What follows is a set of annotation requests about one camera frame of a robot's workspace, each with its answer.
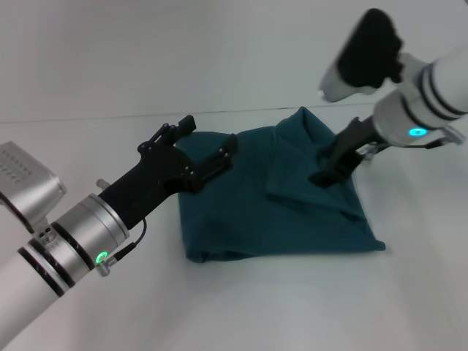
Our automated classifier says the teal blue printed t-shirt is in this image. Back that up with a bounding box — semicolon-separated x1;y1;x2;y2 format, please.
174;105;387;264

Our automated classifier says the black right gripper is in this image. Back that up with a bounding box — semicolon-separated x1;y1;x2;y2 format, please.
309;116;380;189

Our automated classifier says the right gripper connector cable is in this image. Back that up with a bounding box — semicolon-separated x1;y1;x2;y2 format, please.
358;127;467;162

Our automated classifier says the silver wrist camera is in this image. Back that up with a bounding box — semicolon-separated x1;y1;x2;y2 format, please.
317;7;405;103
0;141;68;234

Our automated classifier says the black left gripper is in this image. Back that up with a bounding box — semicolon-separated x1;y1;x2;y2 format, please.
98;114;239;230

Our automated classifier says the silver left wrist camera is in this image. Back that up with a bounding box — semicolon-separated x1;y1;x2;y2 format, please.
0;141;68;234

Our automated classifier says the left gripper connector cable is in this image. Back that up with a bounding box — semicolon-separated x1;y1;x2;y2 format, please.
94;178;148;278

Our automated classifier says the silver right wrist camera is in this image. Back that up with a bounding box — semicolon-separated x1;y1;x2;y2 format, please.
317;7;405;103

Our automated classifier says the gripper connector cable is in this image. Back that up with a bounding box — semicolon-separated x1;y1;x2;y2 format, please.
358;127;467;162
94;178;148;278

